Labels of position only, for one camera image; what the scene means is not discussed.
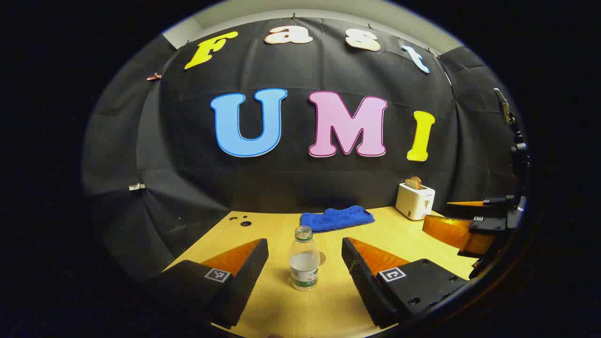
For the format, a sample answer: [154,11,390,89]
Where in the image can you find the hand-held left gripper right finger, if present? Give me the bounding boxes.
[341,237,470,329]

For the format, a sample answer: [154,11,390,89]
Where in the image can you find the blue towel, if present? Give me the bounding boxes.
[300,206,375,233]

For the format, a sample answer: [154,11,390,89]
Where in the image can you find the clear plastic water bottle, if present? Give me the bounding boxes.
[289,226,321,292]

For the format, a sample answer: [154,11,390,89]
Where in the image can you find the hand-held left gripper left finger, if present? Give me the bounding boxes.
[157,238,270,329]

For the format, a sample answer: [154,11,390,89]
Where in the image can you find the black backdrop cloth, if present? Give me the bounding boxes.
[82,18,529,282]

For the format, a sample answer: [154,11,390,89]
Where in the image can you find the white toaster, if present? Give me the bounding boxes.
[395,182,436,221]

